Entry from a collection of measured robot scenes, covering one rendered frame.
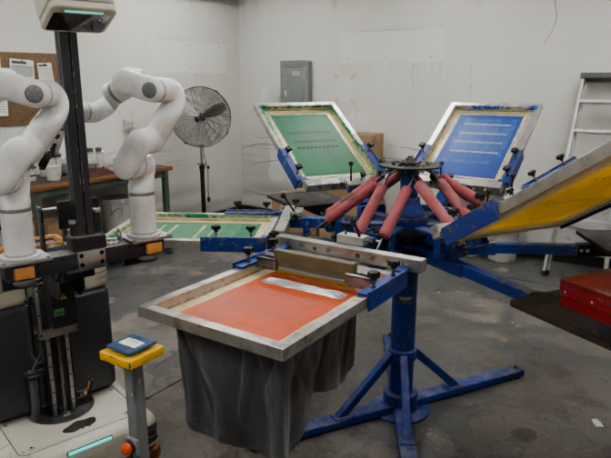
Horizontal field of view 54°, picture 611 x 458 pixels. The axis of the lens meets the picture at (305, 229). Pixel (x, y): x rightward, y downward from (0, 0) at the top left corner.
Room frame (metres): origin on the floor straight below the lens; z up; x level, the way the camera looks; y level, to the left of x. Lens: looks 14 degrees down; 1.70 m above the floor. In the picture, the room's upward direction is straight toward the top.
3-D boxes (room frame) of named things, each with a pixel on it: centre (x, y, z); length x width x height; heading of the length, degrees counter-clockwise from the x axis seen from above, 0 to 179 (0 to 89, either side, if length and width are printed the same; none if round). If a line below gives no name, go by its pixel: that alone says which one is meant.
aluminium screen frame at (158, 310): (1.99, 0.08, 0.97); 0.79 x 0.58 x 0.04; 146
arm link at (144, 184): (2.17, 0.61, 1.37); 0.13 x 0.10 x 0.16; 164
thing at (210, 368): (1.75, 0.25, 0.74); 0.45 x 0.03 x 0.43; 56
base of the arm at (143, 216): (2.19, 0.62, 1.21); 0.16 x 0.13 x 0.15; 41
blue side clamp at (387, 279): (2.03, -0.28, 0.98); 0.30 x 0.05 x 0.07; 146
